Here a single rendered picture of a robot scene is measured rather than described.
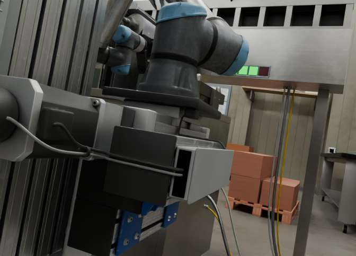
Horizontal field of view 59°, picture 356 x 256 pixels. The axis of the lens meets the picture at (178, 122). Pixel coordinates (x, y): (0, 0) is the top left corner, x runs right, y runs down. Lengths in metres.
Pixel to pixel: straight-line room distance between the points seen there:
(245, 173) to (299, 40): 2.16
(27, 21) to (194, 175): 0.36
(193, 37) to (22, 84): 0.47
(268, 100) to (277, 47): 5.77
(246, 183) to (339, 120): 3.74
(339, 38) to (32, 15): 1.61
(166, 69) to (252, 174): 3.11
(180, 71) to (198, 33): 0.10
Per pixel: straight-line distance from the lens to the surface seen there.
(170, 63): 0.71
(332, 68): 1.87
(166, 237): 1.43
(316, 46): 1.91
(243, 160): 3.77
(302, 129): 7.59
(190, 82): 0.72
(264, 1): 2.07
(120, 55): 1.33
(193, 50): 0.74
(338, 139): 7.09
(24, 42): 0.57
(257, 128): 7.62
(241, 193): 3.80
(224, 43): 0.81
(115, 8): 1.19
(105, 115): 0.46
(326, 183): 6.44
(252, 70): 1.92
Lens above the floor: 0.74
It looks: 2 degrees up
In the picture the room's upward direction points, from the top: 10 degrees clockwise
